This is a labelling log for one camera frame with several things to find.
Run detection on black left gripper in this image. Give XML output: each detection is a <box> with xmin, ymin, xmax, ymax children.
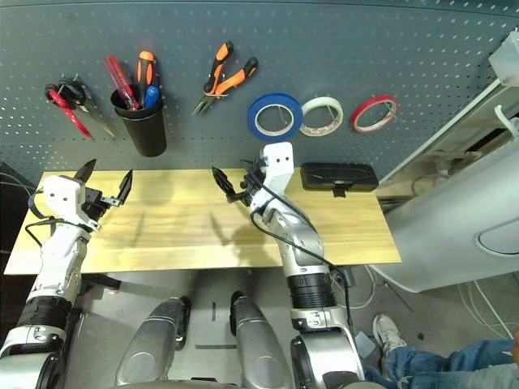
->
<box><xmin>72</xmin><ymin>158</ymin><xmax>134</xmax><ymax>222</ymax></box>

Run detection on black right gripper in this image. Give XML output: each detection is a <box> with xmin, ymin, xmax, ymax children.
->
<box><xmin>211</xmin><ymin>161</ymin><xmax>265</xmax><ymax>207</ymax></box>

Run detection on blue tape roll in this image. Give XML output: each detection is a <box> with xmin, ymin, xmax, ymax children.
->
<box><xmin>247</xmin><ymin>92</ymin><xmax>304</xmax><ymax>142</ymax></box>

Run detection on red handled scissors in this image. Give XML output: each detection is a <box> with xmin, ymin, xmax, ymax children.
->
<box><xmin>47</xmin><ymin>89</ymin><xmax>95</xmax><ymax>141</ymax></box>

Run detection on blue handled screwdriver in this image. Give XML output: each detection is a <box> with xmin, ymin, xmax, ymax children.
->
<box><xmin>142</xmin><ymin>84</ymin><xmax>162</xmax><ymax>109</ymax></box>

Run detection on orange black needle-nose pliers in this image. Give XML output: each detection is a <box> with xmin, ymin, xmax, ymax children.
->
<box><xmin>191</xmin><ymin>40</ymin><xmax>260</xmax><ymax>117</ymax></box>

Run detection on dark grey pegboard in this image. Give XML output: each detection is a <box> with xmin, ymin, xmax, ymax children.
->
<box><xmin>0</xmin><ymin>0</ymin><xmax>519</xmax><ymax>179</ymax></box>

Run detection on black tool cup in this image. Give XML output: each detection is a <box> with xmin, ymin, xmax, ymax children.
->
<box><xmin>110</xmin><ymin>88</ymin><xmax>168</xmax><ymax>158</ymax></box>

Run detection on black tool case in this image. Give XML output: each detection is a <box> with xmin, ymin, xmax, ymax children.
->
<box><xmin>300</xmin><ymin>162</ymin><xmax>380</xmax><ymax>199</ymax></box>

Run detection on white tape roll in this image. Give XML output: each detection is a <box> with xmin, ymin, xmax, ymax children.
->
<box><xmin>298</xmin><ymin>96</ymin><xmax>345</xmax><ymax>138</ymax></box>

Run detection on red tape roll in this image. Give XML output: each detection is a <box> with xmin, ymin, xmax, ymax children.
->
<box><xmin>350</xmin><ymin>95</ymin><xmax>399</xmax><ymax>134</ymax></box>

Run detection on silver right robot leg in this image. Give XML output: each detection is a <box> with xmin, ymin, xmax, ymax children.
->
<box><xmin>229</xmin><ymin>290</ymin><xmax>293</xmax><ymax>388</ymax></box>

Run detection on silver robot leg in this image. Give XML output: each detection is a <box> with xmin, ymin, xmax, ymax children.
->
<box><xmin>114</xmin><ymin>297</ymin><xmax>191</xmax><ymax>386</ymax></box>
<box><xmin>229</xmin><ymin>290</ymin><xmax>293</xmax><ymax>388</ymax></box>

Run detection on silver left robot leg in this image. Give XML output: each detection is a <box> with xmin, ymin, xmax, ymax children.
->
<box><xmin>114</xmin><ymin>297</ymin><xmax>191</xmax><ymax>386</ymax></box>

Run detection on white sneaker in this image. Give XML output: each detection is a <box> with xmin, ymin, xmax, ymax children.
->
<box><xmin>371</xmin><ymin>314</ymin><xmax>408</xmax><ymax>357</ymax></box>

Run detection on white grey machine housing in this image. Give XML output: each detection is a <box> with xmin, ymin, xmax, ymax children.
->
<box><xmin>368</xmin><ymin>28</ymin><xmax>519</xmax><ymax>293</ymax></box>

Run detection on blue jeans leg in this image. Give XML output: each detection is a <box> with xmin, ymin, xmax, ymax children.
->
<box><xmin>362</xmin><ymin>338</ymin><xmax>519</xmax><ymax>389</ymax></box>

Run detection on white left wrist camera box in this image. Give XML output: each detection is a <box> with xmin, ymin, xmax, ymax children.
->
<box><xmin>41</xmin><ymin>174</ymin><xmax>102</xmax><ymax>233</ymax></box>

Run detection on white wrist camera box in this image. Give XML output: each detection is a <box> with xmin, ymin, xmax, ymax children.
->
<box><xmin>41</xmin><ymin>174</ymin><xmax>102</xmax><ymax>233</ymax></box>
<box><xmin>249</xmin><ymin>141</ymin><xmax>294</xmax><ymax>214</ymax></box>

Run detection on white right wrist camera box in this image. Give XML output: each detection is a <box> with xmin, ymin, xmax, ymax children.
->
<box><xmin>249</xmin><ymin>141</ymin><xmax>294</xmax><ymax>214</ymax></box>

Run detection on grey cable bundle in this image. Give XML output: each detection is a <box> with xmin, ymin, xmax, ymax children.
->
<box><xmin>0</xmin><ymin>172</ymin><xmax>40</xmax><ymax>191</ymax></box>

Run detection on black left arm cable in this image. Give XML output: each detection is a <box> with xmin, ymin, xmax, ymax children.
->
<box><xmin>24</xmin><ymin>188</ymin><xmax>58</xmax><ymax>248</ymax></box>

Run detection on black handled scissors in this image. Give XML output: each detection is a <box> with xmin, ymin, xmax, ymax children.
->
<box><xmin>44</xmin><ymin>76</ymin><xmax>117</xmax><ymax>139</ymax></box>

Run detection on clear red handled screwdriver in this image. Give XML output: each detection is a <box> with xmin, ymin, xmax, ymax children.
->
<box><xmin>103</xmin><ymin>55</ymin><xmax>141</xmax><ymax>110</ymax></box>

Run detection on orange black handled screwdriver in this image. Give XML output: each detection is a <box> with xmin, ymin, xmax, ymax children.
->
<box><xmin>136</xmin><ymin>50</ymin><xmax>158</xmax><ymax>106</ymax></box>

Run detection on thin white cable loop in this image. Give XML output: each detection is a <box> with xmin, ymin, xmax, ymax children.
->
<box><xmin>336</xmin><ymin>265</ymin><xmax>378</xmax><ymax>311</ymax></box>

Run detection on white cable bundle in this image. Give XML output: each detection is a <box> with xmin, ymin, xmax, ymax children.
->
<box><xmin>457</xmin><ymin>279</ymin><xmax>516</xmax><ymax>341</ymax></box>

